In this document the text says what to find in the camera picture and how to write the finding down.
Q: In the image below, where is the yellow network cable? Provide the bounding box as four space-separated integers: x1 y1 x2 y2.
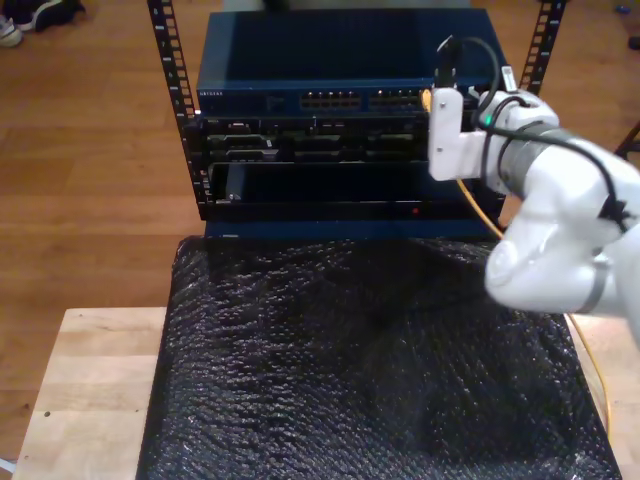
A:
418 87 614 436

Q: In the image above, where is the wooden chair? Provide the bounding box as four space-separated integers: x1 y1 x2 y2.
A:
613 118 640 161

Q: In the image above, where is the black rack server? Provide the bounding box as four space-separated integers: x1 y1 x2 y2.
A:
199 116 506 164

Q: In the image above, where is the blue base box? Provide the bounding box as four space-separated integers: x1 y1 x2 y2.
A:
203 218 504 242

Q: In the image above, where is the black bubble-wrap mat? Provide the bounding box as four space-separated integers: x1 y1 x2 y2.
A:
134 234 624 480

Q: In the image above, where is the white sneaker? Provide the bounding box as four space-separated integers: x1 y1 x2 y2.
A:
0 14 24 49

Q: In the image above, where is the blue network switch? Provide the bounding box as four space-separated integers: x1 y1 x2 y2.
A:
195 8 515 119

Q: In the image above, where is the black rack frame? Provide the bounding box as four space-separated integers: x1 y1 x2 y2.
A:
146 0 569 222

